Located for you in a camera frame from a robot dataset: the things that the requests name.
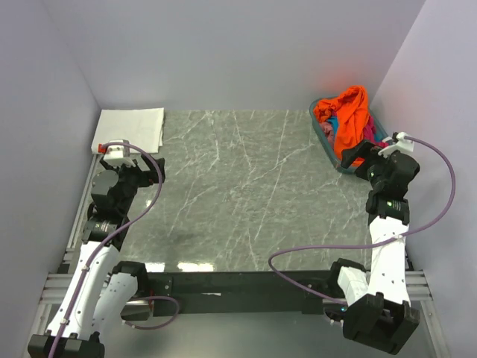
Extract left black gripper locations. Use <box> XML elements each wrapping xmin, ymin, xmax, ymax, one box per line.
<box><xmin>100</xmin><ymin>153</ymin><xmax>164</xmax><ymax>214</ymax></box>

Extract folded white t-shirt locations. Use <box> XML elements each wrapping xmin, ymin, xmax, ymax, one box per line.
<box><xmin>91</xmin><ymin>108</ymin><xmax>165</xmax><ymax>154</ymax></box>

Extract orange t-shirt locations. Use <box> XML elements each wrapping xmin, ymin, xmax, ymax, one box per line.
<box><xmin>313</xmin><ymin>86</ymin><xmax>370</xmax><ymax>160</ymax></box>

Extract blue t-shirt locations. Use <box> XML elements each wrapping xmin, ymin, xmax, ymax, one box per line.
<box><xmin>326</xmin><ymin>116</ymin><xmax>339</xmax><ymax>134</ymax></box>

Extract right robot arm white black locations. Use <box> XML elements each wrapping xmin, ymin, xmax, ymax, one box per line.
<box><xmin>327</xmin><ymin>138</ymin><xmax>420</xmax><ymax>355</ymax></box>

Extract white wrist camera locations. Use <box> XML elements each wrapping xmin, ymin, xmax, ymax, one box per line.
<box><xmin>378</xmin><ymin>132</ymin><xmax>414</xmax><ymax>158</ymax></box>
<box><xmin>98</xmin><ymin>139</ymin><xmax>134</xmax><ymax>168</ymax></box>

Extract black base crossbar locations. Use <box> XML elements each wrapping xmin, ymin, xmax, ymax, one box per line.
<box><xmin>119</xmin><ymin>270</ymin><xmax>358</xmax><ymax>321</ymax></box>

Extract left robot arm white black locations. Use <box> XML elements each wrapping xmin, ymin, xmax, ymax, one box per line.
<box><xmin>27</xmin><ymin>157</ymin><xmax>165</xmax><ymax>357</ymax></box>

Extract pink garment in basket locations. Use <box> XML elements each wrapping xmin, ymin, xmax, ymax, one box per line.
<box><xmin>320</xmin><ymin>122</ymin><xmax>335</xmax><ymax>147</ymax></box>

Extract magenta t-shirt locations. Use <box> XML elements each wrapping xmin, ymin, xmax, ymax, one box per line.
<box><xmin>363</xmin><ymin>115</ymin><xmax>388</xmax><ymax>148</ymax></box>

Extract aluminium frame rails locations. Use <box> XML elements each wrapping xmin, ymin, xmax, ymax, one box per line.
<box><xmin>22</xmin><ymin>152</ymin><xmax>450</xmax><ymax>358</ymax></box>

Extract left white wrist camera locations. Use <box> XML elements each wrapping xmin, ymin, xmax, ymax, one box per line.
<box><xmin>98</xmin><ymin>139</ymin><xmax>134</xmax><ymax>168</ymax></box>

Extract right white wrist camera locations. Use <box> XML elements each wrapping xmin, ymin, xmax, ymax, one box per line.
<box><xmin>378</xmin><ymin>132</ymin><xmax>414</xmax><ymax>158</ymax></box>

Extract teal plastic laundry basket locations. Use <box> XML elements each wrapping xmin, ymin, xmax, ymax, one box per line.
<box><xmin>309</xmin><ymin>98</ymin><xmax>388</xmax><ymax>175</ymax></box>

